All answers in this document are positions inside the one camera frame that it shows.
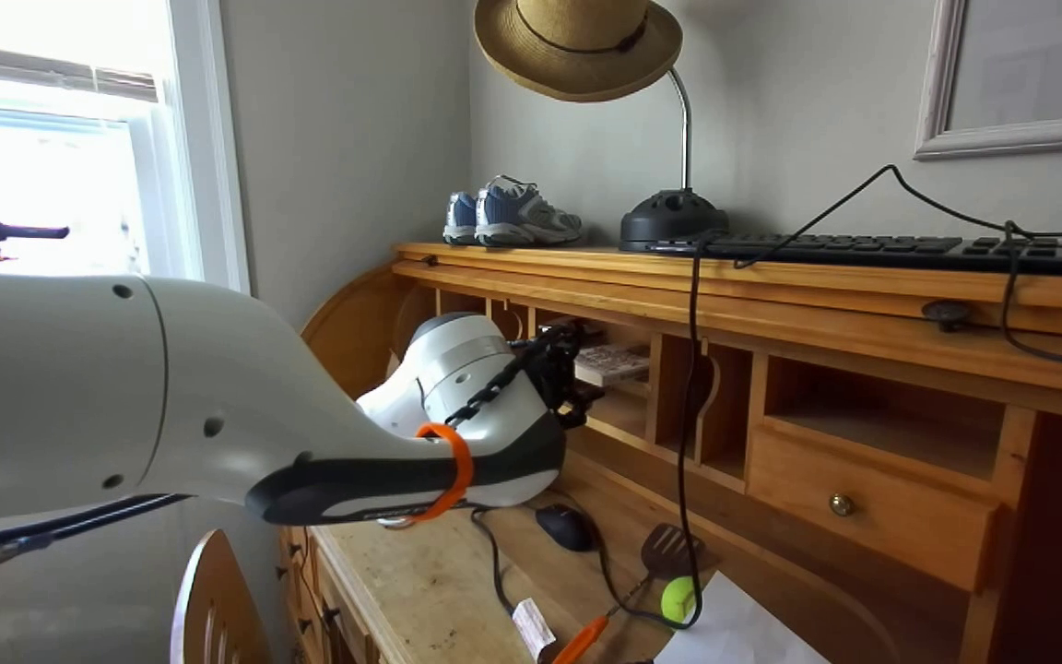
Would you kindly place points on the white paper sheet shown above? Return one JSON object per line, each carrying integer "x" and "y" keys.
{"x": 734, "y": 627}

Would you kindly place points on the straw hat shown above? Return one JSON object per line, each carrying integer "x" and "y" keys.
{"x": 576, "y": 48}

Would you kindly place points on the framed picture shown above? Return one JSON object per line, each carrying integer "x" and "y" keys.
{"x": 992, "y": 80}

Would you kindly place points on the wooden roll-top study desk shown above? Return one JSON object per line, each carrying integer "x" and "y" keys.
{"x": 875, "y": 454}

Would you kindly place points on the black keyboard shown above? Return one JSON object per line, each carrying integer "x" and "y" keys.
{"x": 902, "y": 251}

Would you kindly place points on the black lamp base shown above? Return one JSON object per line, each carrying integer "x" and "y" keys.
{"x": 673, "y": 212}

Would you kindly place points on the yellow tennis ball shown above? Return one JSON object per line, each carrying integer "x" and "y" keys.
{"x": 680, "y": 599}

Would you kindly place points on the white paperback book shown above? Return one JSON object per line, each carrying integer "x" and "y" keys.
{"x": 610, "y": 363}

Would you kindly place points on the wooden chair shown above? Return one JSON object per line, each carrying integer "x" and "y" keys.
{"x": 214, "y": 616}

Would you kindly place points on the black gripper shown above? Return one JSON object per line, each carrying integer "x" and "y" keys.
{"x": 552, "y": 367}

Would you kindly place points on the black computer mouse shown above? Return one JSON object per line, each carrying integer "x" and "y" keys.
{"x": 569, "y": 529}

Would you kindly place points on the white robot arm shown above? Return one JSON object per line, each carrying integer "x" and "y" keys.
{"x": 123, "y": 396}

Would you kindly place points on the grey sneaker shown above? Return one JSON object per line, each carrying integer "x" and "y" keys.
{"x": 513, "y": 215}
{"x": 460, "y": 223}

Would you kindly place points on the orange handled black spatula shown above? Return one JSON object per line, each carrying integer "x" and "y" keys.
{"x": 664, "y": 552}

